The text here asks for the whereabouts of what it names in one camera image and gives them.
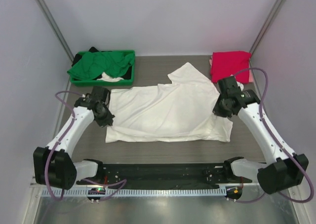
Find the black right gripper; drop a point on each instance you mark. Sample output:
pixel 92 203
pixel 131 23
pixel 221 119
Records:
pixel 217 110

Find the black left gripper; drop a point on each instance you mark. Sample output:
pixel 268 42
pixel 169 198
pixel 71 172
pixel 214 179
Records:
pixel 107 121

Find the white t shirt with print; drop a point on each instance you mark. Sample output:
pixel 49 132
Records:
pixel 175 112

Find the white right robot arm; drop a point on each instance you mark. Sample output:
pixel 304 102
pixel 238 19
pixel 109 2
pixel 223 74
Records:
pixel 283 167

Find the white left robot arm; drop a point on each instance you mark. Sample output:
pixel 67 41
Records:
pixel 53 163

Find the pink folded t shirt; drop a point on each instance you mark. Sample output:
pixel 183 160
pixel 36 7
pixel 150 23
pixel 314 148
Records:
pixel 251 79

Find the red folded t shirt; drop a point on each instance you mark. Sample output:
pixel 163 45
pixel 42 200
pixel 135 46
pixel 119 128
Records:
pixel 225 64

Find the white t shirt in bin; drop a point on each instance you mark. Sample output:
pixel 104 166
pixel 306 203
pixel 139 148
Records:
pixel 107 78

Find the green plastic bin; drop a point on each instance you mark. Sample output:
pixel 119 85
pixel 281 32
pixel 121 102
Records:
pixel 128 78

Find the green t shirt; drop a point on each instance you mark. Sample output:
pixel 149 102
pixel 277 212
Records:
pixel 92 64

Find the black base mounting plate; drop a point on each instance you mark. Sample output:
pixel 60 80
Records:
pixel 182 176

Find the black t shirt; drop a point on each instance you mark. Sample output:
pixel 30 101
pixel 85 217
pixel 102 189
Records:
pixel 80 54

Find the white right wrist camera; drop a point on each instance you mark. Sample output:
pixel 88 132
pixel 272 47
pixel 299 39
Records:
pixel 240 85

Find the white slotted cable duct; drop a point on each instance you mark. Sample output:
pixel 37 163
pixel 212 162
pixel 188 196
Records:
pixel 97 191

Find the right aluminium corner post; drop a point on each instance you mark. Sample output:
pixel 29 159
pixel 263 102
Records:
pixel 276 7

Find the aluminium corner post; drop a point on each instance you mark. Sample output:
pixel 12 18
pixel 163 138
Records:
pixel 52 23
pixel 276 7

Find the left aluminium corner post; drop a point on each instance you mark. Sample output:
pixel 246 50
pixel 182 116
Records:
pixel 52 23

